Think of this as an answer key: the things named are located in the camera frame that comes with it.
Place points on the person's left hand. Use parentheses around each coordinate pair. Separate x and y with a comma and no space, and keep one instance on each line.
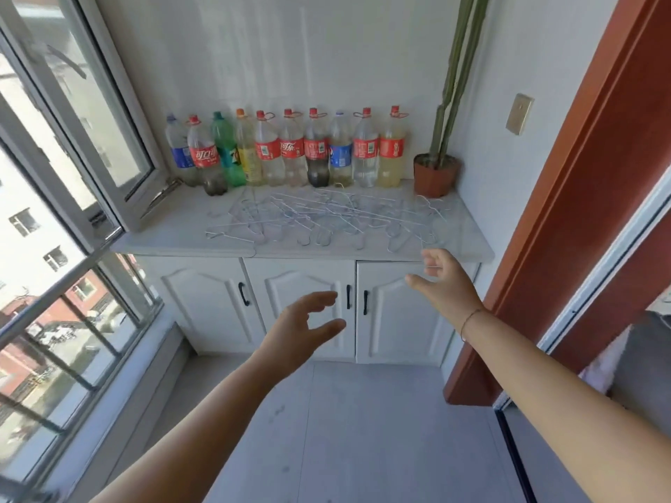
(291,335)

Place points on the person's right hand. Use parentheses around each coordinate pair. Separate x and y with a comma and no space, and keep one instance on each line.
(452,290)

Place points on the person's right thumb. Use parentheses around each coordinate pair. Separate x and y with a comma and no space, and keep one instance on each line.
(419,283)

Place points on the person's left thumb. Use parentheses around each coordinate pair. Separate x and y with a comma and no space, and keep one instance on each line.
(329,328)

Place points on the person's right forearm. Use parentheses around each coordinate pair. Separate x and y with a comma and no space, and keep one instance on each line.
(550,403)

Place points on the person's left forearm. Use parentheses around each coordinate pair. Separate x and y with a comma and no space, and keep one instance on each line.
(209,429)

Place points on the white cabinet door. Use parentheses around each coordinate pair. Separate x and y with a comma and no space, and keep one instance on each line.
(293,280)
(398,329)
(204,303)

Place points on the tall green cactus in brown pot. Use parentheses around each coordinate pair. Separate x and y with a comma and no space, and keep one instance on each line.
(438,175)

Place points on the white base cabinet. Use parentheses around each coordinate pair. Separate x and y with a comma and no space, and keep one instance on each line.
(209,303)

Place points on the row of plastic soda bottles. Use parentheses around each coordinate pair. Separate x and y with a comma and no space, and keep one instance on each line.
(291,149)

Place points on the pink cloth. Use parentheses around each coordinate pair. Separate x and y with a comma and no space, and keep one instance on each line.
(603,367)

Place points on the grey window guard bars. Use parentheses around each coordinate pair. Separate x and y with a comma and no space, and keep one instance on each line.
(78,329)

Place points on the open grey window sash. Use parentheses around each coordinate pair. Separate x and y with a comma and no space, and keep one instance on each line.
(112,151)

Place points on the building outside window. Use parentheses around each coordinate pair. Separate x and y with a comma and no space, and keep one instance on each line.
(31,240)

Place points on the white sliding door frame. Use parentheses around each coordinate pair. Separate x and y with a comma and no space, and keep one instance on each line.
(592,288)

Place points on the red-brown door frame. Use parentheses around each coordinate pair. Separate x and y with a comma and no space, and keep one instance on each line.
(576,178)

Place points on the beige wall switch plate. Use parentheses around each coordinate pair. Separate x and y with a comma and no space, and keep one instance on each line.
(519,115)

